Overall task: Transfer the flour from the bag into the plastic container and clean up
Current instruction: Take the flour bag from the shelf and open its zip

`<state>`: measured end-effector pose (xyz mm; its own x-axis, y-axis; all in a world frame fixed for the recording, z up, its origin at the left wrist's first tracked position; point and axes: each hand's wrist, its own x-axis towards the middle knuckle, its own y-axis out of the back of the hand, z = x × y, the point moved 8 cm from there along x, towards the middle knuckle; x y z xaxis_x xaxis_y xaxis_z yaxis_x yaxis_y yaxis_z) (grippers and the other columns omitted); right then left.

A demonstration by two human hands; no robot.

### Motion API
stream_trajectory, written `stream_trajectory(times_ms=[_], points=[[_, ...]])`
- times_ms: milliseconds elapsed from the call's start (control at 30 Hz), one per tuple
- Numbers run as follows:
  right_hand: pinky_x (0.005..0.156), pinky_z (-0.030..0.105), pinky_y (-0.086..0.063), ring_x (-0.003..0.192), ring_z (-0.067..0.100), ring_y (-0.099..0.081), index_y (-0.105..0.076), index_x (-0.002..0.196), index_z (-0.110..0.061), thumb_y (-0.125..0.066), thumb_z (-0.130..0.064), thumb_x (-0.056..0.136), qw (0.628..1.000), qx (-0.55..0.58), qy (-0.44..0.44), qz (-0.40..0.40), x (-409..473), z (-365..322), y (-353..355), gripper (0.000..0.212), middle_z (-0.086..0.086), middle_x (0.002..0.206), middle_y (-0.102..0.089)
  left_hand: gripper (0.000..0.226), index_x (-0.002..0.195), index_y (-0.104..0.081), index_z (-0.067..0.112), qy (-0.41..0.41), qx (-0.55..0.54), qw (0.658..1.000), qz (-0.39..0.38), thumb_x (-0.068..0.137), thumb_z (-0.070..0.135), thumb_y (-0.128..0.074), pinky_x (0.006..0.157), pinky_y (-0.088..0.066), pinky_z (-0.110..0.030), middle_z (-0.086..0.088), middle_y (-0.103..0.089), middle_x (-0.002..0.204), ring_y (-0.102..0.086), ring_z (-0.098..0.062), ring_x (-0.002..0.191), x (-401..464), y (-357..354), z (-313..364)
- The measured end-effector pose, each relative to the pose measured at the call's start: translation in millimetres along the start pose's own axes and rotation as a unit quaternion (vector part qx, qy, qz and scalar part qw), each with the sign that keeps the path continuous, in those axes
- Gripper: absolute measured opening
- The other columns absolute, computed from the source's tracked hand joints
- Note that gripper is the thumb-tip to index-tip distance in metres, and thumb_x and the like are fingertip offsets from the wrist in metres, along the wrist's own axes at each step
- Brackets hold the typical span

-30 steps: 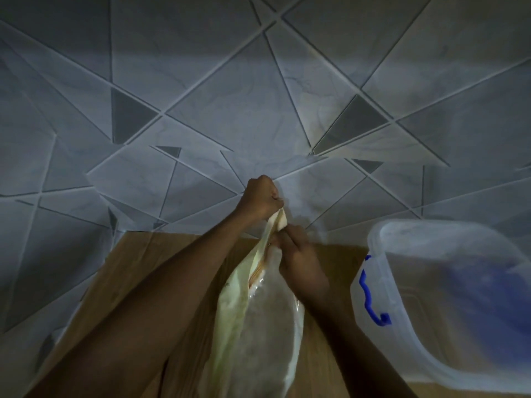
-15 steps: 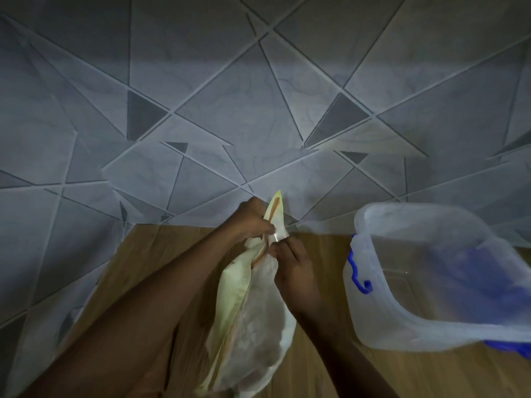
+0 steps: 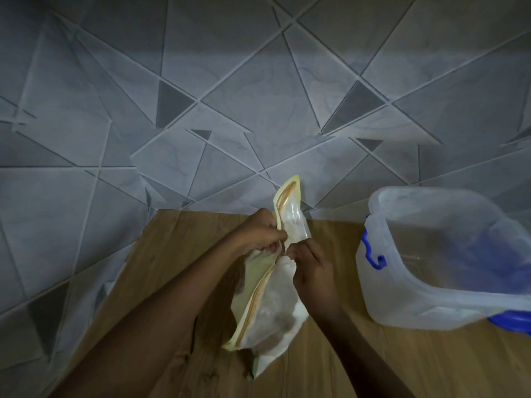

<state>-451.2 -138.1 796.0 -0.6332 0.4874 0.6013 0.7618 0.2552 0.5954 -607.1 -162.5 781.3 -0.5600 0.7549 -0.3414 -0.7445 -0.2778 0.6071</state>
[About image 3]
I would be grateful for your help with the translucent plastic storage bin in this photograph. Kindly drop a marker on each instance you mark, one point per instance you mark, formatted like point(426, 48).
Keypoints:
point(444, 261)

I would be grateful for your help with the person's right thumb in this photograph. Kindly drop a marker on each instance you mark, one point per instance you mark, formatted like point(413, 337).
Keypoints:
point(295, 254)

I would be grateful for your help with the person's left forearm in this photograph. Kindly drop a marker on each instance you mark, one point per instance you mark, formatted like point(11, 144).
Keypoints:
point(149, 319)

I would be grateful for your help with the person's right forearm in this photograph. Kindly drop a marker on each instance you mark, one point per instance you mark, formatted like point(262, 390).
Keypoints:
point(361, 352)

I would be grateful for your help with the yellow zippered clear pouch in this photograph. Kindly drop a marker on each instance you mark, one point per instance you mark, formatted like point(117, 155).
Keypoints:
point(269, 294)

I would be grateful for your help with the person's left hand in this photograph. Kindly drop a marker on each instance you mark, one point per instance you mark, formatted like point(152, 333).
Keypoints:
point(256, 232)

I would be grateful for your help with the person's left thumb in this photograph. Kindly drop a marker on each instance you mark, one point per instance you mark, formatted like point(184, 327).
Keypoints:
point(277, 235)

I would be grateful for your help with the person's right hand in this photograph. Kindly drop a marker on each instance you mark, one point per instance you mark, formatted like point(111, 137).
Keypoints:
point(312, 272)

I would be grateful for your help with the blue bin lid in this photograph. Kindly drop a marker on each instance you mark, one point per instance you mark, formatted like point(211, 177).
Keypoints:
point(511, 320)

